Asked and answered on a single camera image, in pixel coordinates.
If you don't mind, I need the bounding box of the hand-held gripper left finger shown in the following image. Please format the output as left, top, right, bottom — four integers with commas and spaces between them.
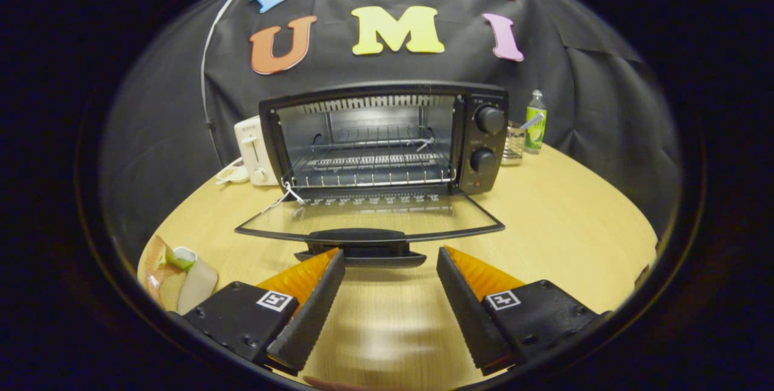
175, 248, 346, 375

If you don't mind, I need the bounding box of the small glass jar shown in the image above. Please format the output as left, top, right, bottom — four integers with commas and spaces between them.
501, 120, 527, 166

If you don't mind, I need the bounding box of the white string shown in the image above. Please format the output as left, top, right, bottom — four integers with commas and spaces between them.
261, 181, 308, 215

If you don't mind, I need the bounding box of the white pop-up toaster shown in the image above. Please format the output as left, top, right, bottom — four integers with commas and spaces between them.
234, 116, 280, 187

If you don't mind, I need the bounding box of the small white snack dish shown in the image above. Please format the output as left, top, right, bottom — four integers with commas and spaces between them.
215, 158, 250, 185

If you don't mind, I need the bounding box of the green drink bottle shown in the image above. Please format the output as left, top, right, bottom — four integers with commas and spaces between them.
524, 90, 548, 154

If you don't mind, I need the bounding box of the black backdrop cloth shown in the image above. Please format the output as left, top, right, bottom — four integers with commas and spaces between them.
100, 0, 684, 265

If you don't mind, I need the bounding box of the sandwich with lettuce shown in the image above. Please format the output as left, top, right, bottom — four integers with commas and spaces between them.
158, 246, 220, 314

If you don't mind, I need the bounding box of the black toaster oven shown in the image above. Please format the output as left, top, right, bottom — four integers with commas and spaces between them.
235, 81, 509, 269

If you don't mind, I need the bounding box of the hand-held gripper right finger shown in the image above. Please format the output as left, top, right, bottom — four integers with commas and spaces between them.
437, 246, 611, 376

